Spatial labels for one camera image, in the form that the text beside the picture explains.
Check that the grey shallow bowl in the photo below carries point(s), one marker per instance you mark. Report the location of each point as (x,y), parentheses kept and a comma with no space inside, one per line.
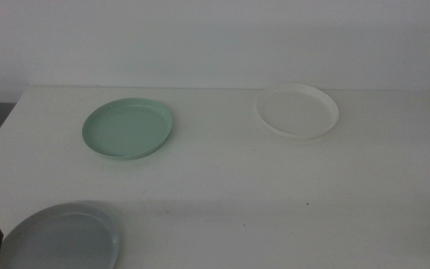
(61,243)

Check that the white shallow bowl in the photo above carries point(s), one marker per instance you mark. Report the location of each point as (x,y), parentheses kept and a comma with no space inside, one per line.
(297,112)

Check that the mint green shallow bowl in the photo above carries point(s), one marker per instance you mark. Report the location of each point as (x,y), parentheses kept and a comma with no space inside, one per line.
(126,130)

